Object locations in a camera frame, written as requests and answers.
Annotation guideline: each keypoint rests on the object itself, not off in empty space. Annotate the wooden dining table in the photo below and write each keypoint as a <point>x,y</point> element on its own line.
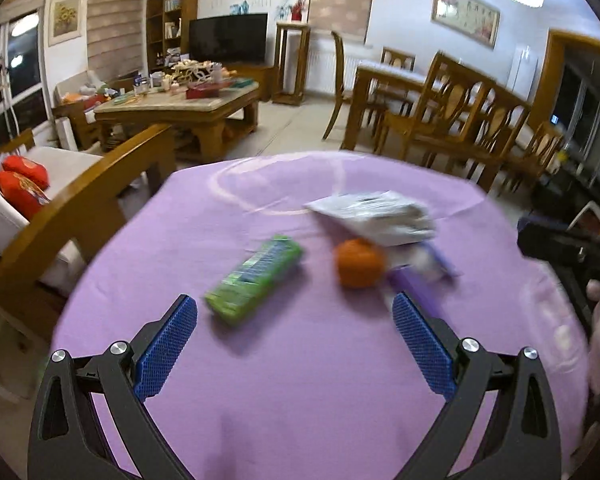
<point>395,77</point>

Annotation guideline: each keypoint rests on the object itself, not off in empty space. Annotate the pale wooden model ornament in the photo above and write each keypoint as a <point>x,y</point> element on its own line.
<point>192,72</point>

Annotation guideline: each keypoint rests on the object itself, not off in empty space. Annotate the beige roller blind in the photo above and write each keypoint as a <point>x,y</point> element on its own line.
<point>22,2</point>

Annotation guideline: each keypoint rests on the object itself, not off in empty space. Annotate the green packet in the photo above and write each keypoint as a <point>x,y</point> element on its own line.
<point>252,280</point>

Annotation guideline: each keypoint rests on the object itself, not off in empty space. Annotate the red vase with flowers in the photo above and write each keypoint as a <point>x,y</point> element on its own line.
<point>297,9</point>

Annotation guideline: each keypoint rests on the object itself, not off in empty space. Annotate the black television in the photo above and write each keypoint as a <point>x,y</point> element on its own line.
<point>228,39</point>

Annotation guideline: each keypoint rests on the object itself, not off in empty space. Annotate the red cushion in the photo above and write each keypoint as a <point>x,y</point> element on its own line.
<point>27,170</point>
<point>20,192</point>

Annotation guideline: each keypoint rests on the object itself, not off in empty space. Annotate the purple white packet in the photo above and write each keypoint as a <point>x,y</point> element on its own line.
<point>420,272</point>

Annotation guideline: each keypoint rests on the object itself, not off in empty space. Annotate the balcony glass door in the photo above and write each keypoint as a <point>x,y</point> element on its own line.
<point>12,80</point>

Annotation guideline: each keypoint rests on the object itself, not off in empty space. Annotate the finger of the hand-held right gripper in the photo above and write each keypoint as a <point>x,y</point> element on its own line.
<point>555,242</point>
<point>575,287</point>

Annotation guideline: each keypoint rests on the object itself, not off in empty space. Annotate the wooden coffee table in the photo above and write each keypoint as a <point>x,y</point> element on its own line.
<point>180,110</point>

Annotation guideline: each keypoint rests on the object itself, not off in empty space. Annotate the framed floral picture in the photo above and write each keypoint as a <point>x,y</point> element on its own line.
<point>465,15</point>

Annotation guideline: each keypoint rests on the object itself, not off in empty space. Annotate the white standing air conditioner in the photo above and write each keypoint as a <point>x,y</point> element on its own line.
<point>522,75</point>

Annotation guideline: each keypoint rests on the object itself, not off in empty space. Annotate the white wall radiator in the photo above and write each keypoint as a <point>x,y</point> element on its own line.
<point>325,67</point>

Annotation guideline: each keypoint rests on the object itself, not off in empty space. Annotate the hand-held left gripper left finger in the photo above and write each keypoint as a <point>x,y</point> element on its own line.
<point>162,355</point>

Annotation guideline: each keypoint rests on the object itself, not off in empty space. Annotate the wooden armchair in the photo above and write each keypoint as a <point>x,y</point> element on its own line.
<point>75,110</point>

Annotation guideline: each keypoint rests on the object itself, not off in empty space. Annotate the white plastic bag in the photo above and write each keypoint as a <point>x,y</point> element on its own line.
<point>375,217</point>

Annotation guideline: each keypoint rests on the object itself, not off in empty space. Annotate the beige patterned window blind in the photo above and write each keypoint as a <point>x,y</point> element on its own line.
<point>116,27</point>
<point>342,0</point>

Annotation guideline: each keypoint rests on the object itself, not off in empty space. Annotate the red tray box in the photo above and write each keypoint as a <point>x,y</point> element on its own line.
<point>203,91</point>

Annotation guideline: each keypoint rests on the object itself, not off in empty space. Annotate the wooden bookshelf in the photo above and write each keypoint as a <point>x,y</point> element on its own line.
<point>155,25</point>

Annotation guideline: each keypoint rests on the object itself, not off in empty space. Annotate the wooden sofa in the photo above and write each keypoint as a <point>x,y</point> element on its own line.
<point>80,210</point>

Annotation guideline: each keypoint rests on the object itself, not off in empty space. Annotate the wooden television stand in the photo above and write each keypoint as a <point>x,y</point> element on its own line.
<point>257,80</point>

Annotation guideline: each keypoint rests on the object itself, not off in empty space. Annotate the tall wooden plant stand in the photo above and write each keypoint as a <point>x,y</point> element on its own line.
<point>291,62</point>

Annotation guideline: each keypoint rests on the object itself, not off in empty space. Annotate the orange fruit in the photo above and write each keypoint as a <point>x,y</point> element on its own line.
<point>359,262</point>

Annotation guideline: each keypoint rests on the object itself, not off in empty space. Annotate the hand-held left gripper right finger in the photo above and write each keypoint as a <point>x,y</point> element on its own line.
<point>422,352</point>

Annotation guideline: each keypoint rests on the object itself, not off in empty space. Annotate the sunflower painting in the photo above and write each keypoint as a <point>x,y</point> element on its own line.
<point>66,19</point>

